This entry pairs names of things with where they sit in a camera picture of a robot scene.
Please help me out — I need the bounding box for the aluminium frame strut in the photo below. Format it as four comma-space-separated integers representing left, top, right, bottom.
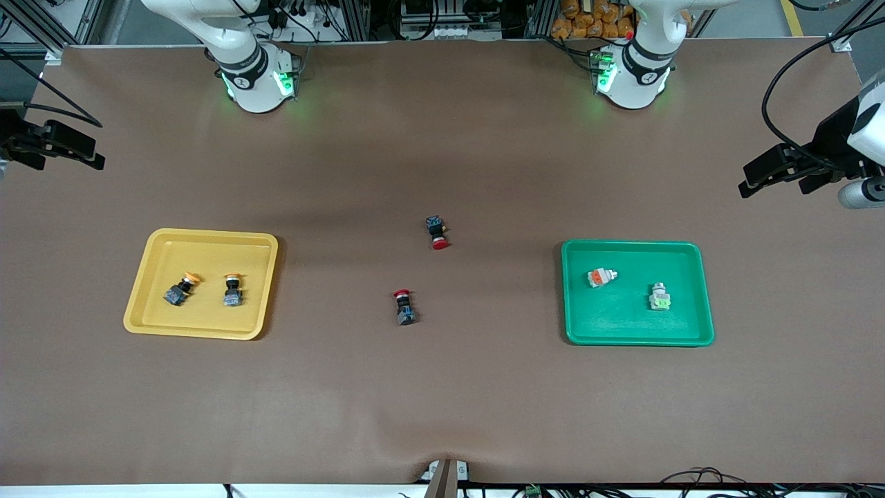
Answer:
0, 0, 66, 66
830, 0, 877, 53

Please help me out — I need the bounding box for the metal table clamp bracket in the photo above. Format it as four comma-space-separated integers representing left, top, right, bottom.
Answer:
423, 459, 469, 498

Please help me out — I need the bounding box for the brown table cover sheet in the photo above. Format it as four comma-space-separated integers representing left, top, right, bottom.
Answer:
0, 38, 885, 485

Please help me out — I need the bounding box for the green plastic tray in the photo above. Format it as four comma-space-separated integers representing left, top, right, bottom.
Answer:
561, 239, 716, 347

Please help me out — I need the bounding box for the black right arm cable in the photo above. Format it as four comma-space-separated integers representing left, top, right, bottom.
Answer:
0, 47, 104, 129

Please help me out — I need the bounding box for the yellow plastic tray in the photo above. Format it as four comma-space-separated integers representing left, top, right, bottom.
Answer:
123, 228, 279, 341

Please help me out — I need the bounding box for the white power strip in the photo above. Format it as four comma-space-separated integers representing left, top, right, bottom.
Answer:
400, 24, 502, 40

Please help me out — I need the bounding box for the black cable bundle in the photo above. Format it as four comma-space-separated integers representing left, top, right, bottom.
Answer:
660, 467, 885, 498

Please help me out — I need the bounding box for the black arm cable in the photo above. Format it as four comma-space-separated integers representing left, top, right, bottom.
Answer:
761, 0, 885, 170
0, 47, 104, 129

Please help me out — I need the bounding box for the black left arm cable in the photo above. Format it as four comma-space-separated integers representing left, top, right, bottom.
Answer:
761, 0, 885, 170

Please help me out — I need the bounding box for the orange packets pile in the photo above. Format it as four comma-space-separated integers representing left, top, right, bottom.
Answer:
551, 0, 637, 39

